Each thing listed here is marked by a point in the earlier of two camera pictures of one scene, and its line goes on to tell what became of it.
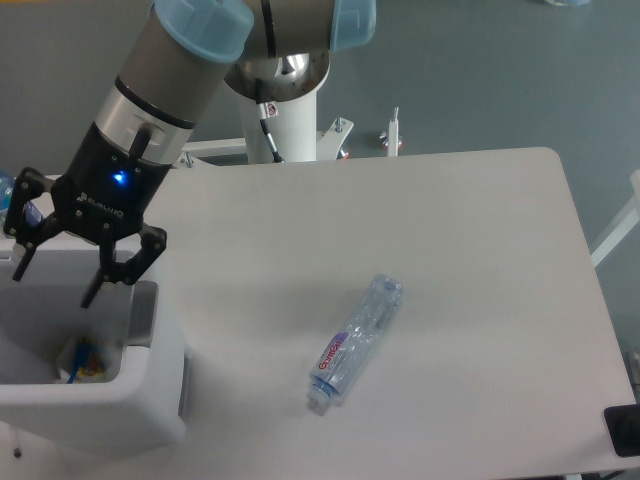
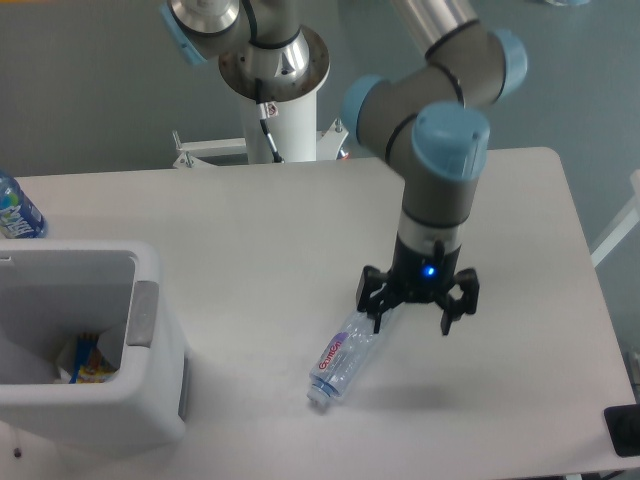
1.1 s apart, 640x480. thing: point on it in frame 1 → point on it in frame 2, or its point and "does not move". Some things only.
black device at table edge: (623, 424) does not move
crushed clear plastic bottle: (354, 342) does not move
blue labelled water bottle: (32, 213) does not move
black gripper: (108, 187) → (419, 278)
